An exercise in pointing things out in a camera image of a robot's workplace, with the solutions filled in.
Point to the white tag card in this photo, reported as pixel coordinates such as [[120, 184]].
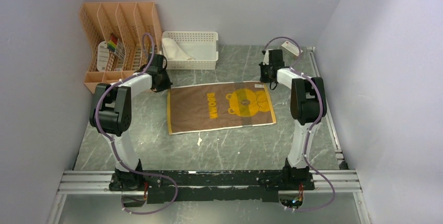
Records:
[[102, 56]]

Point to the aluminium side rail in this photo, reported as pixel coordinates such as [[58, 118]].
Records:
[[328, 118]]

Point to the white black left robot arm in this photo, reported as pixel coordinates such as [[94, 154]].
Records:
[[111, 115]]

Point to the white plastic basket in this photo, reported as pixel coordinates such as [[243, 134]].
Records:
[[200, 45]]

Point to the small white red box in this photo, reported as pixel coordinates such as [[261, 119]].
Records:
[[293, 49]]

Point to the rainbow colour swatch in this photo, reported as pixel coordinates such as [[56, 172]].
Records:
[[112, 44]]

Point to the orange plastic file organizer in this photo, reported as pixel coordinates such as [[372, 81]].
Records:
[[116, 32]]

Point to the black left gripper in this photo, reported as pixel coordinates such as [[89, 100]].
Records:
[[168, 84]]

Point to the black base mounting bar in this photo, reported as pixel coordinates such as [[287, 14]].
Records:
[[225, 185]]

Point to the brown and yellow towel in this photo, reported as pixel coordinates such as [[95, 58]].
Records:
[[215, 106]]

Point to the aluminium front rail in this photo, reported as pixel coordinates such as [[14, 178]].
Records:
[[97, 182]]

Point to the white towel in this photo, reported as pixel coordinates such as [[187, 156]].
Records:
[[173, 52]]

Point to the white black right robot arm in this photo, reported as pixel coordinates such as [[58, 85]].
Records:
[[307, 108]]

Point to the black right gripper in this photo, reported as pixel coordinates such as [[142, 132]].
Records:
[[262, 78]]

